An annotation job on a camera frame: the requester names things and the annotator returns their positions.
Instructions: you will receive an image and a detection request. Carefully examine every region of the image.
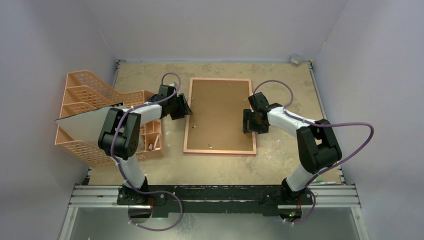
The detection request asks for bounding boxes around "brown cardboard backing board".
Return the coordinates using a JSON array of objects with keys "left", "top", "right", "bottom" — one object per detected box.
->
[{"left": 186, "top": 79, "right": 255, "bottom": 152}]

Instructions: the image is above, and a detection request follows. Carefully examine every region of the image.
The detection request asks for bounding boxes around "pink wooden photo frame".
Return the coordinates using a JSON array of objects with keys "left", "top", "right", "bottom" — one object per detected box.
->
[{"left": 183, "top": 77, "right": 258, "bottom": 157}]

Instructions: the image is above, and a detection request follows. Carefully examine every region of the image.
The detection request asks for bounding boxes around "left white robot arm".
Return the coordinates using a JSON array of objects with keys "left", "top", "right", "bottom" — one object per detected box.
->
[{"left": 97, "top": 84, "right": 193, "bottom": 205}]

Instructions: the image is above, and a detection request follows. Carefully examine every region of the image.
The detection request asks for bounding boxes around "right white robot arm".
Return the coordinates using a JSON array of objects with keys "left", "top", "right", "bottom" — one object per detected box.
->
[{"left": 242, "top": 92, "right": 342, "bottom": 204}]

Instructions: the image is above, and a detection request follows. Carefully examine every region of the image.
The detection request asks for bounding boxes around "white marker in organizer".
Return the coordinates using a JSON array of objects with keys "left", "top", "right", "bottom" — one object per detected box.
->
[{"left": 148, "top": 135, "right": 160, "bottom": 151}]

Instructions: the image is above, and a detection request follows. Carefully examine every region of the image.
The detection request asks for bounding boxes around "small clear jar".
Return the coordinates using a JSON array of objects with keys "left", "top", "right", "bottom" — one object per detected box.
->
[{"left": 290, "top": 53, "right": 303, "bottom": 66}]

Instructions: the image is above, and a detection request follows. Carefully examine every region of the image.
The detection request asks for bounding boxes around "grey paper sheet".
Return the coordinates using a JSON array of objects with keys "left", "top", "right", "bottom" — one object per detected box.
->
[{"left": 55, "top": 103, "right": 147, "bottom": 155}]

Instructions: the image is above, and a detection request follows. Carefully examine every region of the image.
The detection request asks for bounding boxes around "orange plastic desk organizer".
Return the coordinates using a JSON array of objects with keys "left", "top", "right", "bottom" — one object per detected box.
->
[{"left": 54, "top": 70, "right": 164, "bottom": 168}]

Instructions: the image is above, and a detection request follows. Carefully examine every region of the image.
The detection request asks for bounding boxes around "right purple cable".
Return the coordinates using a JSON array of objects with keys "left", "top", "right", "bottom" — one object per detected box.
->
[{"left": 252, "top": 79, "right": 375, "bottom": 226}]

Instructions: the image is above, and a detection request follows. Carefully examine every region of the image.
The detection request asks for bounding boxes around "black mounting rail base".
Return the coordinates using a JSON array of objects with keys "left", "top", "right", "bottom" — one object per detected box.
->
[{"left": 116, "top": 185, "right": 313, "bottom": 219}]

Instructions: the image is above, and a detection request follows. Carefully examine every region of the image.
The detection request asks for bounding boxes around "aluminium table frame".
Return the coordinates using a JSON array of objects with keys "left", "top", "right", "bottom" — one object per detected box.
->
[{"left": 60, "top": 61, "right": 368, "bottom": 240}]

